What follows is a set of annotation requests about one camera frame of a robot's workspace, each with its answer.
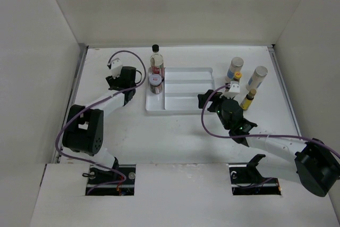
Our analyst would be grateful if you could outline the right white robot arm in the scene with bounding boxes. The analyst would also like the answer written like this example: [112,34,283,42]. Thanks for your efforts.
[198,89,339,197]

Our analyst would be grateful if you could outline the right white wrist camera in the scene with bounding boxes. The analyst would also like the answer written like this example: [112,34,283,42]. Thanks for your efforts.
[223,81,240,99]

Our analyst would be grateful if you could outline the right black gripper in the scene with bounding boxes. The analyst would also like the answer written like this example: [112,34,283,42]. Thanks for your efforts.
[198,89,235,130]

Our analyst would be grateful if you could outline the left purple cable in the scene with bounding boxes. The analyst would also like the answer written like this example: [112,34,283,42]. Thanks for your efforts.
[55,51,146,195]

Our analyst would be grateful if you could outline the small yellow label bottle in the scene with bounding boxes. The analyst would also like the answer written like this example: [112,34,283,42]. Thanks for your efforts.
[240,89,257,111]

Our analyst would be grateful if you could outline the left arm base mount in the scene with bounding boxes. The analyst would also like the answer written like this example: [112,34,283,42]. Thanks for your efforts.
[82,165,137,196]

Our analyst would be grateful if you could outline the purple cable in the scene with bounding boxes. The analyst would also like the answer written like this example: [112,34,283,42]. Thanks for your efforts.
[55,51,146,195]
[200,85,340,158]

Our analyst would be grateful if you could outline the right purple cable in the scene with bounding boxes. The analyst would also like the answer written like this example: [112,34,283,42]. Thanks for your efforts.
[200,85,340,158]

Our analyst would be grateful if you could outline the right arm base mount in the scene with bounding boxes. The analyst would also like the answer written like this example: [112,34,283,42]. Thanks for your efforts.
[228,154,281,196]

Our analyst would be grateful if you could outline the spice jar dark contents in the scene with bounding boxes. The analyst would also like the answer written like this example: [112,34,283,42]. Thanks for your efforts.
[149,74,163,94]

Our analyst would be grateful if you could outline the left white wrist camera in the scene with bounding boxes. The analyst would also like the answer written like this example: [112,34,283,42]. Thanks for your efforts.
[107,58,123,79]

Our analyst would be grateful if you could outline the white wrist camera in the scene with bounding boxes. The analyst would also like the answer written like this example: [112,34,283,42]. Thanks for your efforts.
[107,58,123,79]
[223,81,240,99]

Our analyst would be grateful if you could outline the white shaker blue label right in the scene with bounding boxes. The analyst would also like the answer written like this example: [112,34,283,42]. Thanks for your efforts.
[246,66,268,91]

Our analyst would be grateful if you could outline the white shaker blue label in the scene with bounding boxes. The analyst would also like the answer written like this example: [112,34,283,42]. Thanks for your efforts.
[225,57,244,83]
[246,66,268,91]

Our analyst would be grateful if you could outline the white shaker blue label left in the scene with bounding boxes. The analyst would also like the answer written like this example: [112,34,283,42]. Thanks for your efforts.
[225,57,244,83]

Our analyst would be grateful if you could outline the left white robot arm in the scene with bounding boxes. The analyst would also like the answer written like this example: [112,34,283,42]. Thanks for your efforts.
[62,66,141,184]

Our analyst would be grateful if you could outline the white divided organizer tray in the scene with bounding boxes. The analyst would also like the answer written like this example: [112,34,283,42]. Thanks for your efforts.
[146,68,215,115]

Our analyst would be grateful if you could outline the green bottle yellow cap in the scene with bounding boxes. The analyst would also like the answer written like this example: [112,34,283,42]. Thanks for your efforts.
[232,71,242,82]

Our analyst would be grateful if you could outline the dark sauce bottle black cap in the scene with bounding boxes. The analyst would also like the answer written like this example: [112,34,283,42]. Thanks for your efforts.
[150,44,165,79]

